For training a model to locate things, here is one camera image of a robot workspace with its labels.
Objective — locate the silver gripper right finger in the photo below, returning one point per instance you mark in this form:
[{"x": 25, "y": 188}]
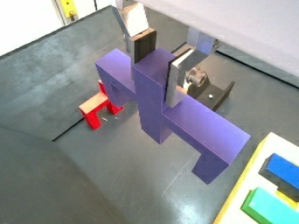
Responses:
[{"x": 199, "y": 48}]

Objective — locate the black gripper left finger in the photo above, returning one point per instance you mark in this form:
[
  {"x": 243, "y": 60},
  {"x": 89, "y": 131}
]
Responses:
[{"x": 140, "y": 36}]

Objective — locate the purple block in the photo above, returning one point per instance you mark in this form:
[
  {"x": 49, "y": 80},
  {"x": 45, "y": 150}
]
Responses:
[{"x": 140, "y": 83}]

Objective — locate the yellow white board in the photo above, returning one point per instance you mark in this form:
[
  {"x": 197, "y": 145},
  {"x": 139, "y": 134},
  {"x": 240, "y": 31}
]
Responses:
[{"x": 251, "y": 180}]

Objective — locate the red block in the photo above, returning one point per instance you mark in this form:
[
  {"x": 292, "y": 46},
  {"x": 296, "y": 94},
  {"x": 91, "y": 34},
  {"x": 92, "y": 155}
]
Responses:
[{"x": 92, "y": 105}]

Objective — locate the blue block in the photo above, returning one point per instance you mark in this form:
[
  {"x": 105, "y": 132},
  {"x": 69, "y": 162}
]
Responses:
[{"x": 281, "y": 173}]

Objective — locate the green block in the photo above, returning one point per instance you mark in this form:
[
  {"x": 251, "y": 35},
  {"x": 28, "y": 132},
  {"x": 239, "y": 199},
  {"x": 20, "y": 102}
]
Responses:
[{"x": 267, "y": 209}]

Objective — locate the black angle bracket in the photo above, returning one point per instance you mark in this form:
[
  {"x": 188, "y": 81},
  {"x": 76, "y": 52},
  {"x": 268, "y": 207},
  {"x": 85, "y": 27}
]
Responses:
[{"x": 208, "y": 94}]

